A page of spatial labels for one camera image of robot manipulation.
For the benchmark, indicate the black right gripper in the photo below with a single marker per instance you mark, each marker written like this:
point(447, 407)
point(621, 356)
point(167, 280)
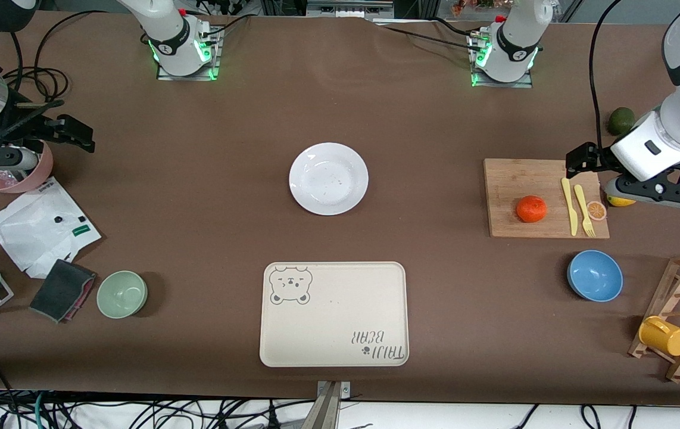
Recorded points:
point(29, 126)

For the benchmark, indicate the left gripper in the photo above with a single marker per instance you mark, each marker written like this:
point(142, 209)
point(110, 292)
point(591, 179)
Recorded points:
point(599, 156)

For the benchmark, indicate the orange mandarin fruit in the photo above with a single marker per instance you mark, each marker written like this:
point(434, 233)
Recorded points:
point(532, 209)

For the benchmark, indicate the white round plate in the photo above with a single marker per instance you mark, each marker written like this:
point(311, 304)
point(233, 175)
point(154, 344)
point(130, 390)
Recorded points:
point(328, 179)

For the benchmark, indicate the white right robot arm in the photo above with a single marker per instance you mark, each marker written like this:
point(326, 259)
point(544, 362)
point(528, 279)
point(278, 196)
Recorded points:
point(167, 30)

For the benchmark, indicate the dark green avocado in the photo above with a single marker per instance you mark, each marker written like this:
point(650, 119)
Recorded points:
point(620, 121)

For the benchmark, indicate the yellow plastic fork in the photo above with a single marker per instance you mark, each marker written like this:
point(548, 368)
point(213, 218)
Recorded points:
point(582, 205)

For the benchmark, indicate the yellow lemon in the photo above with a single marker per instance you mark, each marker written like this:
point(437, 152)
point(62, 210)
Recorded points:
point(620, 202)

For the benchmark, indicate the orange slice piece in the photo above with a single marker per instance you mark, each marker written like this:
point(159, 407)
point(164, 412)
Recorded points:
point(596, 211)

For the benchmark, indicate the yellow plastic knife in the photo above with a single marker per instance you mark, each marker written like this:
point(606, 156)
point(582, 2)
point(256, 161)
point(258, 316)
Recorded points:
point(570, 208)

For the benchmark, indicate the pink bowl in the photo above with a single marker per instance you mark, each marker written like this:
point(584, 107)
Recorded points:
point(21, 182)

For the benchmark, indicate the wooden cutting board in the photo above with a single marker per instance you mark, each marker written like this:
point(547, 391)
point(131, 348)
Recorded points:
point(518, 179)

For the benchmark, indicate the white plastic bag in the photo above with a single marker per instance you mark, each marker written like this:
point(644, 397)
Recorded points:
point(36, 232)

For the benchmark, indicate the blue bowl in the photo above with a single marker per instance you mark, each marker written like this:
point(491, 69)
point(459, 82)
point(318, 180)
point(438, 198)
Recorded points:
point(595, 276)

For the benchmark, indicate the dark grey folded cloth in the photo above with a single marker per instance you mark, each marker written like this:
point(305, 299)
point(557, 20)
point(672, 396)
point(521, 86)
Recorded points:
point(61, 291)

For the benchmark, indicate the pale green bowl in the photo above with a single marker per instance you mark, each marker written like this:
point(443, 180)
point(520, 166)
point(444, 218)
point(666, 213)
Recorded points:
point(121, 294)

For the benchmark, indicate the yellow mug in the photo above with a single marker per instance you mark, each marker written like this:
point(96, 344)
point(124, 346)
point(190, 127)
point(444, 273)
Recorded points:
point(664, 336)

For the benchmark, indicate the beige bear print tray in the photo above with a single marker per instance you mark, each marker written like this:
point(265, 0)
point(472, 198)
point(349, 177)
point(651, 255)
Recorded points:
point(334, 322)

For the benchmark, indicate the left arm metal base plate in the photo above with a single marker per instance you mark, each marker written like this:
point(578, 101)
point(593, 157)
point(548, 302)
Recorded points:
point(524, 83)

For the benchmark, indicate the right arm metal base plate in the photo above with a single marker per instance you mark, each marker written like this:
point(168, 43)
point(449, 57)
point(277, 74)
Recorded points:
point(216, 56)

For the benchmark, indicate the aluminium frame structure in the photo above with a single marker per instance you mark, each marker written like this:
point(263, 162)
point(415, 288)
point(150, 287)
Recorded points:
point(346, 7)

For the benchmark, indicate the metal table edge bracket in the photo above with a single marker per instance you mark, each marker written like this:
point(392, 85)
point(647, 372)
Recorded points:
point(331, 405)

